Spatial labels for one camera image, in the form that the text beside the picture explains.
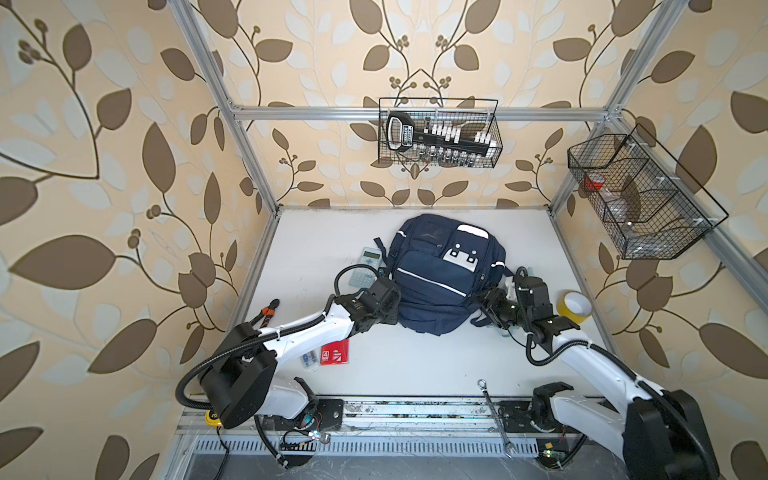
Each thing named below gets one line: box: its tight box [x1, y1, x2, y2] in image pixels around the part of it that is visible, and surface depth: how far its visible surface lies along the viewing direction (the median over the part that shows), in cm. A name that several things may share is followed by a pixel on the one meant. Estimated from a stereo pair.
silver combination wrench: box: [477, 379, 517, 459], surface depth 75 cm
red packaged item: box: [320, 339, 350, 366], surface depth 86 cm
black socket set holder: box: [386, 112, 497, 156], surface depth 85 cm
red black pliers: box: [250, 298, 280, 329], surface depth 94 cm
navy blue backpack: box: [373, 214, 514, 334], surface depth 97 cm
